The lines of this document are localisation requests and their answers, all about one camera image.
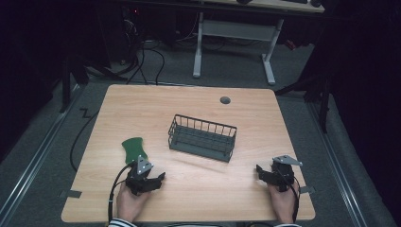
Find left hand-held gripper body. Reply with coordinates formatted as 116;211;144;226
125;154;155;197

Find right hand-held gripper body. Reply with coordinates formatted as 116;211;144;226
270;154;304;193

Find person's left hand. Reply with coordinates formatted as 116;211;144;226
115;183;151;223

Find person's right hand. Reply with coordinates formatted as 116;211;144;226
267;181;301;225

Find green sponge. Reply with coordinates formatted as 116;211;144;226
121;136;149;166

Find black stand legs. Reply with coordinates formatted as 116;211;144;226
273;71;333;134

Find black stand leg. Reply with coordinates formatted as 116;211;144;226
59;54;90;114

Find white-framed wooden desk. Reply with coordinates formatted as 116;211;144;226
192;0;326;86

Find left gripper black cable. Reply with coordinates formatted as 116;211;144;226
107;161;137;225

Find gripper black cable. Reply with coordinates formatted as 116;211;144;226
107;161;137;225
277;169;302;223

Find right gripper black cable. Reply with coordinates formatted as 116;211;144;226
277;169;302;223

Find metal floor rail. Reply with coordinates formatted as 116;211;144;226
0;84;83;222
306;99;369;227

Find dark wire basket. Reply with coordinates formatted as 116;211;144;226
167;113;238;164

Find looped black floor cable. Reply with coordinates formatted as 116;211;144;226
125;40;166;86

